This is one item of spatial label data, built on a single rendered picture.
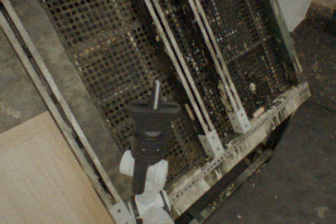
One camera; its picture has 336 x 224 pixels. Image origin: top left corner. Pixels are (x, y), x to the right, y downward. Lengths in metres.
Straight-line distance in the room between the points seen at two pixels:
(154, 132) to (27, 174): 0.58
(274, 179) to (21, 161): 1.97
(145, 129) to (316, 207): 2.03
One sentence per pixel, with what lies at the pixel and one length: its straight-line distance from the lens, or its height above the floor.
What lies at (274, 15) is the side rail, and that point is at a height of 1.27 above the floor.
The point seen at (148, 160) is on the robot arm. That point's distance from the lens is 0.65.
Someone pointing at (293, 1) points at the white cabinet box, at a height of 0.46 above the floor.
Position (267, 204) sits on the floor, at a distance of 2.33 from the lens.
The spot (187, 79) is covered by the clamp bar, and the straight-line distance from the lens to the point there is 1.21.
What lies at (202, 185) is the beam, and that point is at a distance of 1.32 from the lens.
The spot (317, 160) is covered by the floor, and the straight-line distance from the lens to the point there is 2.74.
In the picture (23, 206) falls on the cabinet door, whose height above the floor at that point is 1.13.
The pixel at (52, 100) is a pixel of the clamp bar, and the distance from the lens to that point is 1.00.
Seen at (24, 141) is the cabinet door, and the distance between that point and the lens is 1.04.
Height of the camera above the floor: 2.02
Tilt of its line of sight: 45 degrees down
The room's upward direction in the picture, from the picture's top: straight up
